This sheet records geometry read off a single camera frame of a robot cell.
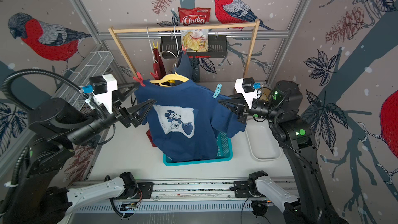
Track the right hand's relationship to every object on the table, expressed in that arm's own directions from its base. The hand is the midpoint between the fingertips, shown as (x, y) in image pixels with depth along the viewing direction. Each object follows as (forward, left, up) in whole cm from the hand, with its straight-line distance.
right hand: (220, 98), depth 51 cm
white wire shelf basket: (+35, +71, -15) cm, 81 cm away
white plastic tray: (+4, -28, -47) cm, 55 cm away
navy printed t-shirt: (-1, +13, -14) cm, 19 cm away
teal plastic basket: (-2, -5, -44) cm, 45 cm away
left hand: (-4, +22, +9) cm, 24 cm away
